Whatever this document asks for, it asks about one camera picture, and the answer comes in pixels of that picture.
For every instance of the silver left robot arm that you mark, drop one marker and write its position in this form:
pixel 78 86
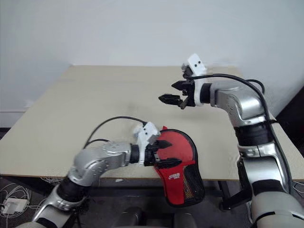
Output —
pixel 99 161

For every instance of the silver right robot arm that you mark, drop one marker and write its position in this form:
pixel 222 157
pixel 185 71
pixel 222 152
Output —
pixel 247 102

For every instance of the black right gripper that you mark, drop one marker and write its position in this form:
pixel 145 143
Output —
pixel 190 95

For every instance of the white power adapter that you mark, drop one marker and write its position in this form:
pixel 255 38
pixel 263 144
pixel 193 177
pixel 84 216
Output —
pixel 15 206

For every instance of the red black paddle case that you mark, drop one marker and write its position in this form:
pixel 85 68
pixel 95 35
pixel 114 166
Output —
pixel 174 188

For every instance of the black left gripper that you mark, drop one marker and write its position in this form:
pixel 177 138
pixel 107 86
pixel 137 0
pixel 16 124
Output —
pixel 150 155

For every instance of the dark rounded shape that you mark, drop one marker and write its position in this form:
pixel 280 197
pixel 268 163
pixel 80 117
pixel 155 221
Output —
pixel 131 217
pixel 184 221

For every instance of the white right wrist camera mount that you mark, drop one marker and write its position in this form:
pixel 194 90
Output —
pixel 197 63

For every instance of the black metal table frame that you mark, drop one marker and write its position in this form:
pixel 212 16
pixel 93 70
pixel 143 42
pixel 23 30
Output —
pixel 228 199

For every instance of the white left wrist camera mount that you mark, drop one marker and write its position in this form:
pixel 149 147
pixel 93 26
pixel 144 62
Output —
pixel 148 130

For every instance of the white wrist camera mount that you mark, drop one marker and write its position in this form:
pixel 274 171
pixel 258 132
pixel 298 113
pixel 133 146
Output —
pixel 197 63
pixel 148 130

